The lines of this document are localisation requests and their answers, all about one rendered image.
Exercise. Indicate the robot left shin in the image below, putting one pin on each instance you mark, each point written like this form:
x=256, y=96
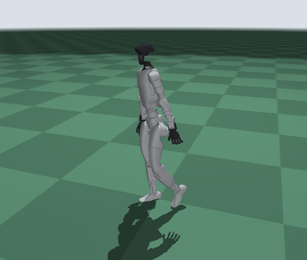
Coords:
x=165, y=177

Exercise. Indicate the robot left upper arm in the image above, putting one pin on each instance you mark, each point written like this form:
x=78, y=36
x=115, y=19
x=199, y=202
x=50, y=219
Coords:
x=155, y=79

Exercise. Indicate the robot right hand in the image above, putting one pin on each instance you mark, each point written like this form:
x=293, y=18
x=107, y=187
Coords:
x=139, y=125

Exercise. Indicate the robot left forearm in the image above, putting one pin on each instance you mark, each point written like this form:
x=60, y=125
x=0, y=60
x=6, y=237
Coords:
x=167, y=113

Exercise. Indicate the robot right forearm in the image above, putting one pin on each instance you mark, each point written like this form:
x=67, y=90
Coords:
x=143, y=111

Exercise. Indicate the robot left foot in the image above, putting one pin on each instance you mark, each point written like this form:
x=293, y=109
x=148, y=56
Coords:
x=178, y=197

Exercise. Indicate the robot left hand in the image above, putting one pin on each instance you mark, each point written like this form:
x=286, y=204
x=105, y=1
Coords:
x=174, y=135

